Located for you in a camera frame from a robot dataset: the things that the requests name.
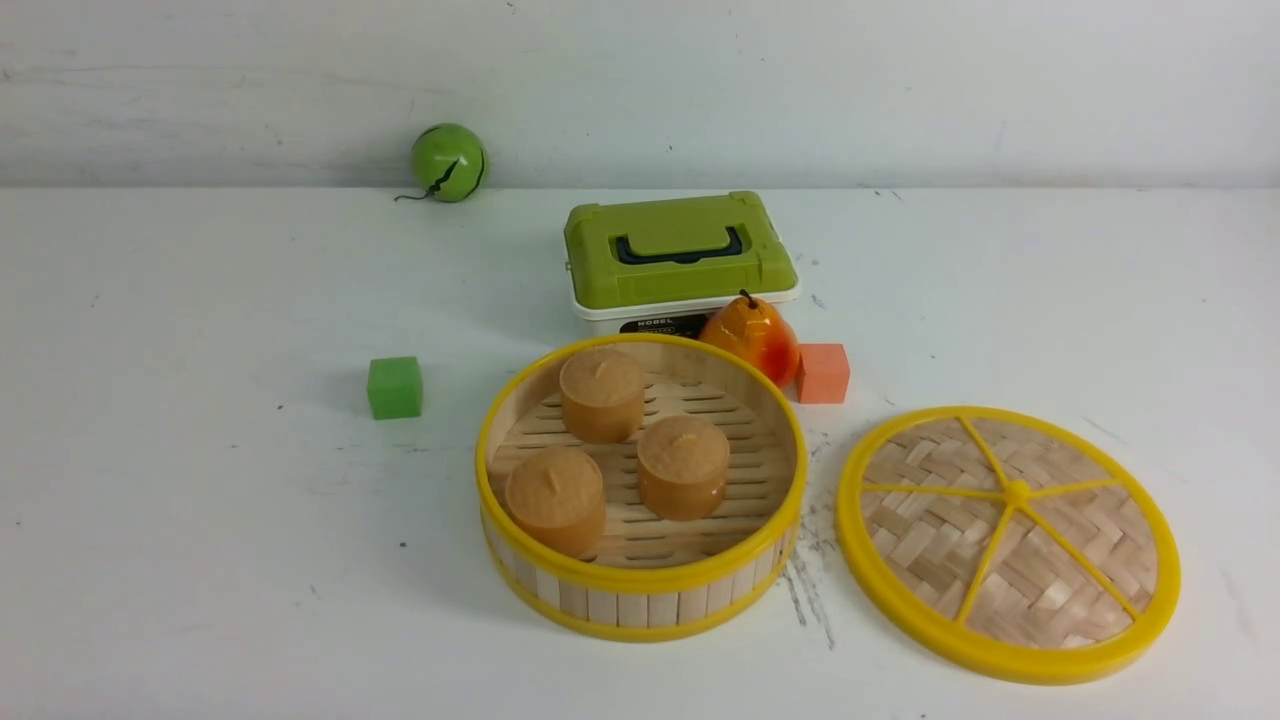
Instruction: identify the yellow woven steamer lid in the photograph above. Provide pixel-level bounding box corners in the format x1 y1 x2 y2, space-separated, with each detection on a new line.
833 406 1181 685

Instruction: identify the yellow bamboo steamer basket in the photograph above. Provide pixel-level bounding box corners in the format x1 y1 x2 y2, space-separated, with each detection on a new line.
475 334 809 642

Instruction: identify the brown bun back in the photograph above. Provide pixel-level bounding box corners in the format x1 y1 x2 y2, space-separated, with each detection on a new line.
559 346 645 445

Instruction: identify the brown bun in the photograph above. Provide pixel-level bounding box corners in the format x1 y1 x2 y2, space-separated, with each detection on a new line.
636 415 731 521
503 446 605 559
559 346 645 445

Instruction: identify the green lidded plastic box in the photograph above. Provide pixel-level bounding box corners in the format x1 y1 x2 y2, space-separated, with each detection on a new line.
563 191 801 338

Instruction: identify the brown bun front right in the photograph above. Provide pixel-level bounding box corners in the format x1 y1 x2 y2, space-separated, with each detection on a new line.
636 415 731 521

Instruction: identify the orange toy pear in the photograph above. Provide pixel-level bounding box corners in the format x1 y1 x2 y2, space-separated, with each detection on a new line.
698 290 800 389

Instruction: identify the brown bun front left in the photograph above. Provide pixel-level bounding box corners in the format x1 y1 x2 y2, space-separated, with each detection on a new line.
503 446 605 559

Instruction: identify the orange foam cube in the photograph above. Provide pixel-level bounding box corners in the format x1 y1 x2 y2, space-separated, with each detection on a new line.
795 343 851 405

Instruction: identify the green foam cube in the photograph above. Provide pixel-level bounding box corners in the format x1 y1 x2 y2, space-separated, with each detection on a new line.
366 356 424 421

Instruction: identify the green toy watermelon ball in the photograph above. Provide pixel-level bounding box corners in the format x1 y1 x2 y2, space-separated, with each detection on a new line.
394 122 490 202

